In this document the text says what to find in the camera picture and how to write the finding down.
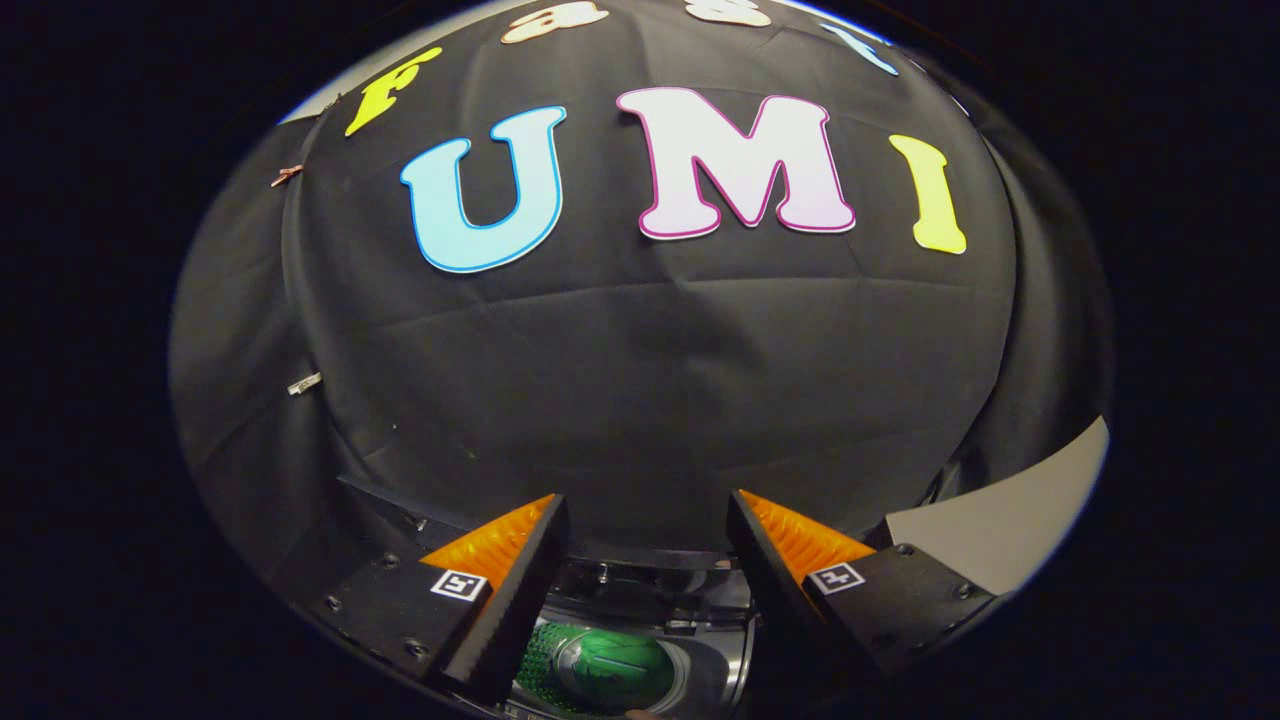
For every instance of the washing machine with clear lid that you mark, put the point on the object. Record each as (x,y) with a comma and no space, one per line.
(700,620)

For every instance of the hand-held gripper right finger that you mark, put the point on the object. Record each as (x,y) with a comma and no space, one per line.
(765,570)

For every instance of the green polo shirt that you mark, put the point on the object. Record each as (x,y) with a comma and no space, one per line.
(615,665)

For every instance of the silver cloth clip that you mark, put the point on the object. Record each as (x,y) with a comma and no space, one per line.
(304,382)

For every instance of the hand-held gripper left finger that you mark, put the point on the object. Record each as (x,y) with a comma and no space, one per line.
(520,600)

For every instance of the black backdrop cloth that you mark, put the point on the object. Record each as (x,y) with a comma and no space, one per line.
(640,380)

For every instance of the reddish cloth clip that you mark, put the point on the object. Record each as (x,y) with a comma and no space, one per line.
(285,175)

